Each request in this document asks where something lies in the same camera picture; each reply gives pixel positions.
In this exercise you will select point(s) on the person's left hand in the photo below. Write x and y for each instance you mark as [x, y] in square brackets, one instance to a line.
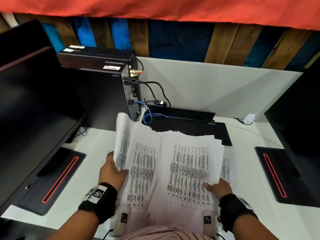
[110, 172]

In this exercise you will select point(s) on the black desktop computer white labels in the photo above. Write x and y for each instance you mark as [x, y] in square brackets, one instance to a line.
[95, 56]

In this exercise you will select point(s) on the white power adapter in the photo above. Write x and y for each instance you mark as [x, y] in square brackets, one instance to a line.
[249, 118]

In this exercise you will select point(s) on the person's left forearm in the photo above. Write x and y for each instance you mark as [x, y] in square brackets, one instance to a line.
[75, 226]

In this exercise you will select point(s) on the black monitor base red stripe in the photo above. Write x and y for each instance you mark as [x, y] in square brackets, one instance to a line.
[57, 177]
[277, 172]

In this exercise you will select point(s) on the striped pink shirt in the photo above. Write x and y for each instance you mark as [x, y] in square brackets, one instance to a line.
[167, 234]

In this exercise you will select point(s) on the person's right hand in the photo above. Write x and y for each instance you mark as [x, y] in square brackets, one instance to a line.
[222, 189]

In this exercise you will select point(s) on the large black monitor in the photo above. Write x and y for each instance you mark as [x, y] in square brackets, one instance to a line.
[35, 102]

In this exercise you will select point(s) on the red fabric cloth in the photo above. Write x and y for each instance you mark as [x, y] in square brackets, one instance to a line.
[160, 7]

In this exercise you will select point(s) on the black laptop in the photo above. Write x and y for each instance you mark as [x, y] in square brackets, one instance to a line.
[190, 122]

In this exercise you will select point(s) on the stack of printed paper sheets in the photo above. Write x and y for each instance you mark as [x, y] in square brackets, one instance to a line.
[172, 167]

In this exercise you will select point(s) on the person's left thumb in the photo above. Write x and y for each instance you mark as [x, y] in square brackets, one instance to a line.
[122, 174]

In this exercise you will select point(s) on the person's right forearm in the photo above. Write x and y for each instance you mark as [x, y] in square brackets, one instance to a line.
[252, 228]

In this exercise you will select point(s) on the person's right thumb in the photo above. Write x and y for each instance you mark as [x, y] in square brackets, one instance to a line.
[210, 187]

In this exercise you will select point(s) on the white desk partition panel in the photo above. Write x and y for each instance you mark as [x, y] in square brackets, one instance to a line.
[212, 89]

